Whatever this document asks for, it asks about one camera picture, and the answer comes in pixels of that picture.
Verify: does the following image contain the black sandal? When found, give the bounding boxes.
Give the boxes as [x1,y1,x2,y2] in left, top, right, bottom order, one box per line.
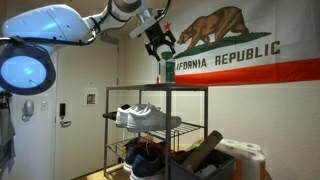
[102,111,118,121]

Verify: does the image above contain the brown cardboard tube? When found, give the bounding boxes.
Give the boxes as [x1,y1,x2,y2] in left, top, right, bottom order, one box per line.
[181,130,225,173]

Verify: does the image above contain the white paper towel roll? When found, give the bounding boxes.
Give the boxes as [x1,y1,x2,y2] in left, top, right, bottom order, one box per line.
[232,149,267,180]
[215,138,242,158]
[239,142,263,154]

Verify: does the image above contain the grey wall-mounted device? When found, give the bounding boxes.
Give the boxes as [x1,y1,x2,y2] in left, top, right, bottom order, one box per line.
[21,98,35,123]

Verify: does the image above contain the navy blue sneaker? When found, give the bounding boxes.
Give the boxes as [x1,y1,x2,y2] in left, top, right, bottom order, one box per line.
[122,138,169,180]

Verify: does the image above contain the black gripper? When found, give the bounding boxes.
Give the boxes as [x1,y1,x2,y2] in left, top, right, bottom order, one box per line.
[143,22,177,62]

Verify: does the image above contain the small photo sheet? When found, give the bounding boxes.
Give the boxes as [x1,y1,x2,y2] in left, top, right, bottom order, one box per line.
[83,87,99,107]

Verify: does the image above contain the white sneaker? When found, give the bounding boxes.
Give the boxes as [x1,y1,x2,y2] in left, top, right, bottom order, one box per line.
[126,103,183,134]
[114,103,141,129]

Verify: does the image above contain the grey metal shoe rack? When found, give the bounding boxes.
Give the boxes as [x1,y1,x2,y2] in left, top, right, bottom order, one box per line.
[102,82,210,180]

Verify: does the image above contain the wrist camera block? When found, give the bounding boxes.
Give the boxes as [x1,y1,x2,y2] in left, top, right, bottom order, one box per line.
[128,7,158,40]

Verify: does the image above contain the door handle with lock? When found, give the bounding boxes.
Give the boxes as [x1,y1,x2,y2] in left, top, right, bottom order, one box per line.
[58,102,73,129]

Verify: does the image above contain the California Republic flag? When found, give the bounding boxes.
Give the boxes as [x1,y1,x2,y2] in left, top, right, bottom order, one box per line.
[155,0,320,87]

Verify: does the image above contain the white door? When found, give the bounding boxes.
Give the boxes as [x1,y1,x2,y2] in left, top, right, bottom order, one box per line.
[54,42,120,180]

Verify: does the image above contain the round magnifier lamp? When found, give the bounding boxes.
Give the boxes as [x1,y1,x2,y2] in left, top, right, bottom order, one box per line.
[0,35,57,96]

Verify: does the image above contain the clear bottle green cap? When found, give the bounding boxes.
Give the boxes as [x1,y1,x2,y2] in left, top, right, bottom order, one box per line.
[158,50,177,84]

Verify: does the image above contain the dark grey trash bin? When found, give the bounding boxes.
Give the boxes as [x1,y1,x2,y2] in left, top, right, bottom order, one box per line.
[167,147,236,180]

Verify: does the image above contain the grey hanging clothes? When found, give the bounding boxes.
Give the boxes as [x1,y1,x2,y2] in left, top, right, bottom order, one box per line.
[0,92,17,176]

